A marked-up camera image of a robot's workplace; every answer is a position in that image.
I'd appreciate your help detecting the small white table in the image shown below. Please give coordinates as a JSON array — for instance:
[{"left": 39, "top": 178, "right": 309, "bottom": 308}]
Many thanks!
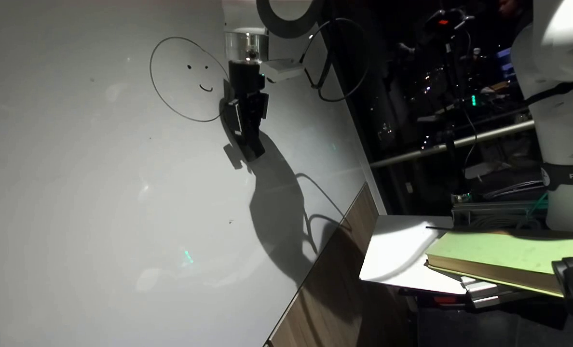
[{"left": 357, "top": 213, "right": 459, "bottom": 296}]

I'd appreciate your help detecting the dark electronics rack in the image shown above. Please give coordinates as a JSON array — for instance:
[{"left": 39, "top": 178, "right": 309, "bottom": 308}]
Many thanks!
[{"left": 326, "top": 0, "right": 538, "bottom": 217}]

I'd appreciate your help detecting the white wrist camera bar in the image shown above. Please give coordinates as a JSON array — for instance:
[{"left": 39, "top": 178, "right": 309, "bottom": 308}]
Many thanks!
[{"left": 257, "top": 57, "right": 307, "bottom": 82}]

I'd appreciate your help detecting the large white whiteboard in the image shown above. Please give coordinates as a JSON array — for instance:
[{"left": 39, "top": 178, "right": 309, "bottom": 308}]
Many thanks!
[{"left": 0, "top": 0, "right": 388, "bottom": 347}]

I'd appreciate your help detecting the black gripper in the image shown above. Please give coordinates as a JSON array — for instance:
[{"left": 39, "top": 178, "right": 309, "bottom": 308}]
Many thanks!
[{"left": 220, "top": 57, "right": 272, "bottom": 159}]

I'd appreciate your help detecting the green book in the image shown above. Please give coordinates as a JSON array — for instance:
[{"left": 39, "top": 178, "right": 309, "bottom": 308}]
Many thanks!
[{"left": 425, "top": 229, "right": 573, "bottom": 298}]

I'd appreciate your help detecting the black whiteboard eraser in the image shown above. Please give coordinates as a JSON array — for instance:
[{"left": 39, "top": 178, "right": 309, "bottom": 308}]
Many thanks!
[{"left": 222, "top": 126, "right": 266, "bottom": 171}]

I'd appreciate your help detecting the silver metal rail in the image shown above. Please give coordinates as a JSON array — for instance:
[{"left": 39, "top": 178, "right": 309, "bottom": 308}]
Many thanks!
[{"left": 369, "top": 119, "right": 538, "bottom": 169}]

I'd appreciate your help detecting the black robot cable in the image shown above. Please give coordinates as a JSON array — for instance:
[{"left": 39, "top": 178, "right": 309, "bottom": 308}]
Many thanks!
[{"left": 295, "top": 15, "right": 373, "bottom": 103}]

